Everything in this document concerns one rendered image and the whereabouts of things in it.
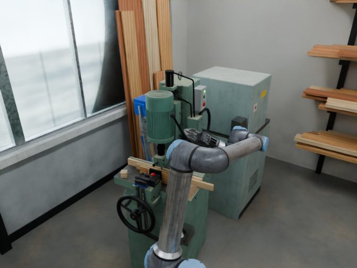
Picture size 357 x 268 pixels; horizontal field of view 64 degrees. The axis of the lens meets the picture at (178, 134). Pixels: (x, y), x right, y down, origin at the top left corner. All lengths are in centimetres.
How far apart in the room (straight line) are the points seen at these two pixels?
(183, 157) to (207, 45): 305
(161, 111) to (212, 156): 61
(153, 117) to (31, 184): 161
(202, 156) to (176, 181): 19
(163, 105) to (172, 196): 61
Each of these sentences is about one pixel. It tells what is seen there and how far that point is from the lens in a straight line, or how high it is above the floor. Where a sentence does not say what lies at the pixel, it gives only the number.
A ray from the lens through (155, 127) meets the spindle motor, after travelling 179.
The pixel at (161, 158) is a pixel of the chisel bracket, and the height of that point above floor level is 107.
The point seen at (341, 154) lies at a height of 54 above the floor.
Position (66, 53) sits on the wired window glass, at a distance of 300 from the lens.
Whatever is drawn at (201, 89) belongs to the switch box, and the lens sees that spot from 197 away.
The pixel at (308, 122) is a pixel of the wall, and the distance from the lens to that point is 392.
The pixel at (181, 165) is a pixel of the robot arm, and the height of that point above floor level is 137.
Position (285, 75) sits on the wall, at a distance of 383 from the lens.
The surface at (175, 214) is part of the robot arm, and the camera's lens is 140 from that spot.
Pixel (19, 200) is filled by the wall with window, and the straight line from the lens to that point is 304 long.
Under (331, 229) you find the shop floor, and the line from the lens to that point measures 330.
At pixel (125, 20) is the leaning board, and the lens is 321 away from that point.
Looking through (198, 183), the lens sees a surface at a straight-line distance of 194.
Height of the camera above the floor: 205
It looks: 26 degrees down
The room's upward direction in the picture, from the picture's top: straight up
